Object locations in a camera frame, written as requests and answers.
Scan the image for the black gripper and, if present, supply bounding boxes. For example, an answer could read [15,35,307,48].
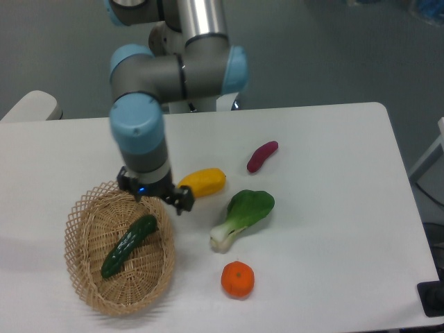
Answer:
[117,166,194,215]

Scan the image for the green cucumber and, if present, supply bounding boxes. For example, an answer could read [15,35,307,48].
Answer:
[101,214,157,279]

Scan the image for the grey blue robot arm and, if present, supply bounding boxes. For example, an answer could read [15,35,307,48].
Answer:
[105,1,248,213]

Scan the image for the woven wicker basket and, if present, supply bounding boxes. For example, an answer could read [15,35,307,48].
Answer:
[65,181,175,316]

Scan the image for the yellow mango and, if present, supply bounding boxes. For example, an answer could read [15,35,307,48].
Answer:
[178,168,226,198]

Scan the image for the green bok choy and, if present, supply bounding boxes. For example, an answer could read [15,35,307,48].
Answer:
[210,189,275,253]

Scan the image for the purple sweet potato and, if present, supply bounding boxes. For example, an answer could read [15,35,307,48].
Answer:
[246,141,279,173]

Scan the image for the orange tangerine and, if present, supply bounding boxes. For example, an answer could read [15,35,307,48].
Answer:
[221,261,255,298]

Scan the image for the white chair seat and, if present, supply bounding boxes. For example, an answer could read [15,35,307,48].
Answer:
[1,90,63,123]

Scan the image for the black device at edge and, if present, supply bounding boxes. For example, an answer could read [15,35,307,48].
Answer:
[417,281,443,318]

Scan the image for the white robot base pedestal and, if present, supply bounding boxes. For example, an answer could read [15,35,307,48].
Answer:
[162,92,239,114]

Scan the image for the white furniture frame right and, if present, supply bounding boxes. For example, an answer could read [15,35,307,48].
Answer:
[407,118,443,183]

